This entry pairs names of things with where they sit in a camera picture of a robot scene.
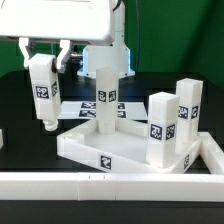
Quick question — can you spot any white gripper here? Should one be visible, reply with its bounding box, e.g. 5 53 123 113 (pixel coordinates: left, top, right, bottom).
0 0 115 73

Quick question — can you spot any white desk tabletop tray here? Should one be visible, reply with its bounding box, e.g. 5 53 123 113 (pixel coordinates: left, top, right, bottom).
57 118 201 174

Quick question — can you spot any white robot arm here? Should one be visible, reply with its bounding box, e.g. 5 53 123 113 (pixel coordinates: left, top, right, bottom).
0 0 135 78

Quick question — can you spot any white part at left edge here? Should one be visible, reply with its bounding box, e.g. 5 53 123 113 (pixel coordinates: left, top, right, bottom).
0 129 4 149

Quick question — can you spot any white marker base plate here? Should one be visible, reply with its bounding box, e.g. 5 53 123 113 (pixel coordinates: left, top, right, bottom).
58 101 147 121

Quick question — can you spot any white L-shaped obstacle wall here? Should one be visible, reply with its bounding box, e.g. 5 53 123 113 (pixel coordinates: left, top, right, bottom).
0 132 224 202

